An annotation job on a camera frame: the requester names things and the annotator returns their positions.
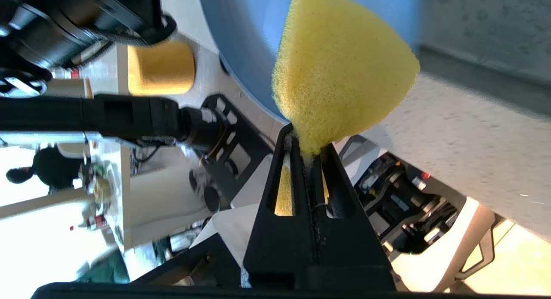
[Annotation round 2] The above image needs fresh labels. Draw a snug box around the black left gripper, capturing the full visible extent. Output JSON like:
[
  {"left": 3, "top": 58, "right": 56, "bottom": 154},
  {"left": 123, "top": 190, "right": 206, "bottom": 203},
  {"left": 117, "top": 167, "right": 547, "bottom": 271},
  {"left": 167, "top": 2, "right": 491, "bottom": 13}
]
[{"left": 0, "top": 0, "right": 177, "bottom": 82}]

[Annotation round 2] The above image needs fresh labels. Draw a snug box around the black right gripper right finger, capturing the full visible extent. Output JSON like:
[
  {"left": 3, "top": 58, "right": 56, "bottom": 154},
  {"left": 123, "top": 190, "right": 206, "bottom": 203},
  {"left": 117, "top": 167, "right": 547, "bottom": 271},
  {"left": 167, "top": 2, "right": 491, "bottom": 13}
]
[{"left": 311, "top": 143, "right": 396, "bottom": 290}]

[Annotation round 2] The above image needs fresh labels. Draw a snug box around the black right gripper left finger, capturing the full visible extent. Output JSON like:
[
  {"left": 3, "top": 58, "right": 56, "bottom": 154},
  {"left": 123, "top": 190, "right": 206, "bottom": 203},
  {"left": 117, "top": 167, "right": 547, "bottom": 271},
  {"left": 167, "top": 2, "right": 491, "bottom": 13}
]
[{"left": 243, "top": 123, "right": 320, "bottom": 290}]

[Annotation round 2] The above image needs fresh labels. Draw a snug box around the light blue plate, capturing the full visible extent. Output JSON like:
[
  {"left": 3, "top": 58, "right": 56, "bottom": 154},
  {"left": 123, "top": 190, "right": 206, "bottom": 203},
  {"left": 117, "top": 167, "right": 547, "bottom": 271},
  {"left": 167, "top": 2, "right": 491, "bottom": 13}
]
[{"left": 197, "top": 0, "right": 424, "bottom": 124}]

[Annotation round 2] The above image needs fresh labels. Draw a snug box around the yellow green sponge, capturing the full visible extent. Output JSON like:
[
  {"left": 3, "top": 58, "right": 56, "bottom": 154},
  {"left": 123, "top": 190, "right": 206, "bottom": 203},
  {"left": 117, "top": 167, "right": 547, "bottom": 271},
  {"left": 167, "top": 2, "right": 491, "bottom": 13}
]
[{"left": 271, "top": 0, "right": 421, "bottom": 217}]

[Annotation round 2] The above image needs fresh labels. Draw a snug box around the stainless steel sink basin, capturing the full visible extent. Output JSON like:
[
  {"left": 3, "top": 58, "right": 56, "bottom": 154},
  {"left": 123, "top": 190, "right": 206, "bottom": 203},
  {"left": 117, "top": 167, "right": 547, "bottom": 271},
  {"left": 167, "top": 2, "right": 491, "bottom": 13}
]
[{"left": 420, "top": 0, "right": 551, "bottom": 118}]

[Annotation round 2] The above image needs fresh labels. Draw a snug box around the small red label bottle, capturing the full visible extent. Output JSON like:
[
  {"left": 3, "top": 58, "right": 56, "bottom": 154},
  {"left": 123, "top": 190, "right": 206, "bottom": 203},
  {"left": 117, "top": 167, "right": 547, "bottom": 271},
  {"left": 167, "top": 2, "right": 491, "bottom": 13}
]
[{"left": 69, "top": 215, "right": 108, "bottom": 231}]

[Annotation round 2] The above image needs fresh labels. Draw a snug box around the black braided cable sleeve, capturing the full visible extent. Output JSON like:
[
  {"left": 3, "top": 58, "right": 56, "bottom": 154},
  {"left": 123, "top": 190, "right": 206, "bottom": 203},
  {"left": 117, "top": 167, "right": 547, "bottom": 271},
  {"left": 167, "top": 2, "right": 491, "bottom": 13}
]
[{"left": 88, "top": 15, "right": 177, "bottom": 47}]

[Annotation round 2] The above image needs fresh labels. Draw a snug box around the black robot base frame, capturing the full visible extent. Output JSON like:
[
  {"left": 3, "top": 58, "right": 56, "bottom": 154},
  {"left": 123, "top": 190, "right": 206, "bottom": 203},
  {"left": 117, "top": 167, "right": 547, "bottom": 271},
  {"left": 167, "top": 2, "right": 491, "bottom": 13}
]
[{"left": 344, "top": 135, "right": 500, "bottom": 287}]

